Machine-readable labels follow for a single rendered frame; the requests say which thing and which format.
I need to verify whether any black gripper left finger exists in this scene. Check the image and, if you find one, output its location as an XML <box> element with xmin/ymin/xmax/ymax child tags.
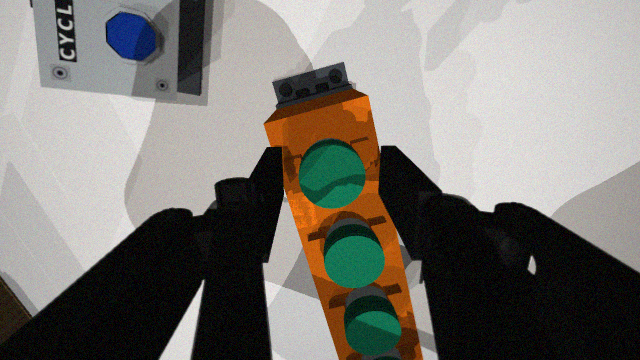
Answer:
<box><xmin>0</xmin><ymin>147</ymin><xmax>284</xmax><ymax>360</ymax></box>

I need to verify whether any grey push-button control box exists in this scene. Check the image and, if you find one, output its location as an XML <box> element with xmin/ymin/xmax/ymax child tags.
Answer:
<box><xmin>30</xmin><ymin>0</ymin><xmax>205</xmax><ymax>101</ymax></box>

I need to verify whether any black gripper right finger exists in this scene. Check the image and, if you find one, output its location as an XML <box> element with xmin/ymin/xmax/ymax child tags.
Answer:
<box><xmin>378</xmin><ymin>145</ymin><xmax>640</xmax><ymax>360</ymax></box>

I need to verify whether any brown cardboard box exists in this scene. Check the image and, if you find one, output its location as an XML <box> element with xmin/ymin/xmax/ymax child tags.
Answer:
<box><xmin>0</xmin><ymin>276</ymin><xmax>33</xmax><ymax>345</ymax></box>

